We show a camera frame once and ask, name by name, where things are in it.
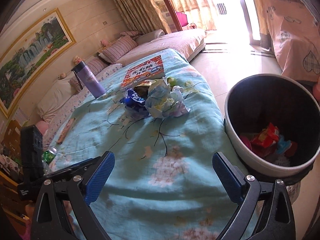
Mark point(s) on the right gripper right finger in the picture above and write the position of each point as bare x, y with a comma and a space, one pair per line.
276, 220

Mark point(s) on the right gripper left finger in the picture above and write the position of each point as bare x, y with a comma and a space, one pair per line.
80, 184

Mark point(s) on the blue brush blister pack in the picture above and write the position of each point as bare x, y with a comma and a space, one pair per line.
282, 145

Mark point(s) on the white round trash bin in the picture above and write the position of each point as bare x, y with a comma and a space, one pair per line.
263, 99

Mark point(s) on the green soda can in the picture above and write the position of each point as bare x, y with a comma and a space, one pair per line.
49, 155

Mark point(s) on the wooden stick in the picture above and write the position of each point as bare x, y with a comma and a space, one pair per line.
65, 131

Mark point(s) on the red crumpled wrapper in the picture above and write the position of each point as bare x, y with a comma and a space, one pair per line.
267, 137

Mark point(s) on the pink sofa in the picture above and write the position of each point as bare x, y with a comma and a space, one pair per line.
187, 42

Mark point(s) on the blue crumpled snack bag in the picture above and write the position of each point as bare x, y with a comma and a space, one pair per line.
134, 103

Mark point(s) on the light blue floral tablecloth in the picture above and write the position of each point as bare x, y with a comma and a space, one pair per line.
163, 185

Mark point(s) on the purple thermos bottle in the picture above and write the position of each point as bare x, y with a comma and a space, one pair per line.
85, 77

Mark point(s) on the crumpled white paper ball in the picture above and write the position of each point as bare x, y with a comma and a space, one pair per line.
164, 101

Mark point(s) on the framed waterfall painting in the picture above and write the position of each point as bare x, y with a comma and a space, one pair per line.
30, 54

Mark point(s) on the striped pink cushion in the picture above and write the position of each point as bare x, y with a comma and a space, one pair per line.
118, 49

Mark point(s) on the red children's book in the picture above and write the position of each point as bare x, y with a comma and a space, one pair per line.
148, 70

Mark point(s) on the green snack packet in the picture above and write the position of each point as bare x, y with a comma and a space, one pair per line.
171, 81

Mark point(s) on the pink heart pattern cover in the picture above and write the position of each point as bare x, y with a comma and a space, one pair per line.
295, 38

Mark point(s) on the beige curtain left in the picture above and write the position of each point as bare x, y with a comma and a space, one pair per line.
142, 15

